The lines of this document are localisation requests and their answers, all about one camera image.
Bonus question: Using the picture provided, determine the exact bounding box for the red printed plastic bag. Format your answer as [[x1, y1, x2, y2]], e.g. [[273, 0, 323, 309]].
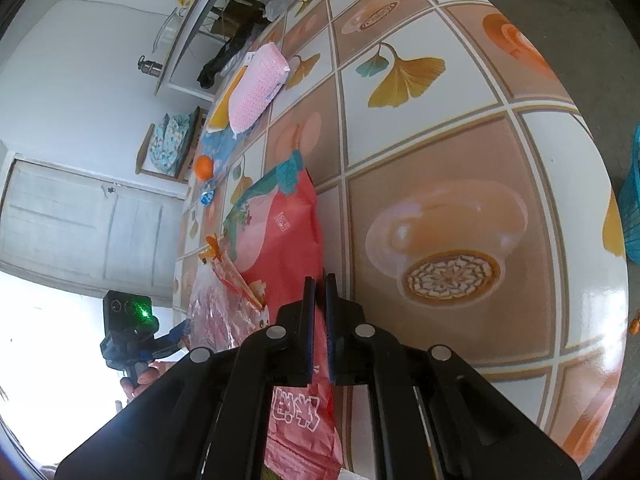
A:
[[222, 152, 351, 480]]

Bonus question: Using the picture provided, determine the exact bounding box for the floral cushion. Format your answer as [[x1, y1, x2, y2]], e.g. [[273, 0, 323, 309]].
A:
[[149, 112, 198, 178]]

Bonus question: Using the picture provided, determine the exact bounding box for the clear plastic wrapper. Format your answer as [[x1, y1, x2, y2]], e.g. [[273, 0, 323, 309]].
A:
[[187, 232, 273, 353]]

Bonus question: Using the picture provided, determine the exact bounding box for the white door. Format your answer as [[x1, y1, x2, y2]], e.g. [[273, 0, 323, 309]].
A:
[[0, 152, 188, 296]]

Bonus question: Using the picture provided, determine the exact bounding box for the teal basket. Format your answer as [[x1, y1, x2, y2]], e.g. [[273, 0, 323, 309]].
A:
[[617, 125, 640, 258]]

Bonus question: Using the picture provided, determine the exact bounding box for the blue plastic wrapper bag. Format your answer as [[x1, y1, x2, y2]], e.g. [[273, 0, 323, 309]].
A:
[[200, 130, 241, 208]]

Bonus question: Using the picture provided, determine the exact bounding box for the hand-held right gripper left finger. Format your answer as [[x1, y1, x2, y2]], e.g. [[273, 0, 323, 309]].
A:
[[55, 276, 318, 480]]

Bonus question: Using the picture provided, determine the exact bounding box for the person's left hand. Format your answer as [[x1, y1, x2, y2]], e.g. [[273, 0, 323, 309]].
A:
[[120, 363, 169, 404]]

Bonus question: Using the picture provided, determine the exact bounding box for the white desk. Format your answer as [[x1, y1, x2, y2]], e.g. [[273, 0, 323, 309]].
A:
[[152, 0, 301, 96]]

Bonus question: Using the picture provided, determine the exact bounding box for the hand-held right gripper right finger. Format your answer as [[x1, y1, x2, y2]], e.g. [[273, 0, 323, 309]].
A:
[[322, 272, 583, 480]]

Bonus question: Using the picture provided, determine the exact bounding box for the black bag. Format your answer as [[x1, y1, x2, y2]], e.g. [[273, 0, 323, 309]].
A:
[[196, 25, 261, 90]]

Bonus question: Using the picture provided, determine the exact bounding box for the brown paper bag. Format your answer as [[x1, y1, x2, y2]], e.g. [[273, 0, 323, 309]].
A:
[[210, 0, 266, 36]]

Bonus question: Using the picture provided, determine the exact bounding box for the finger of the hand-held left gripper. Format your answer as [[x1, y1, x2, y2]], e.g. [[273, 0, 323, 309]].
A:
[[152, 319, 193, 358]]

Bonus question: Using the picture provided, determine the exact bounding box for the metal thermos jug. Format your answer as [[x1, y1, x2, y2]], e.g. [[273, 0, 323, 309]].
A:
[[137, 55, 166, 78]]

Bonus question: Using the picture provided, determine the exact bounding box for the wooden chair with cushion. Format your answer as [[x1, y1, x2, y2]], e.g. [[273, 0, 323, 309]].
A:
[[135, 106, 208, 183]]

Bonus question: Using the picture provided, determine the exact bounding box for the pink dotted packet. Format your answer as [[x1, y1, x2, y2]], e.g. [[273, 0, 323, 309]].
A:
[[227, 42, 291, 135]]

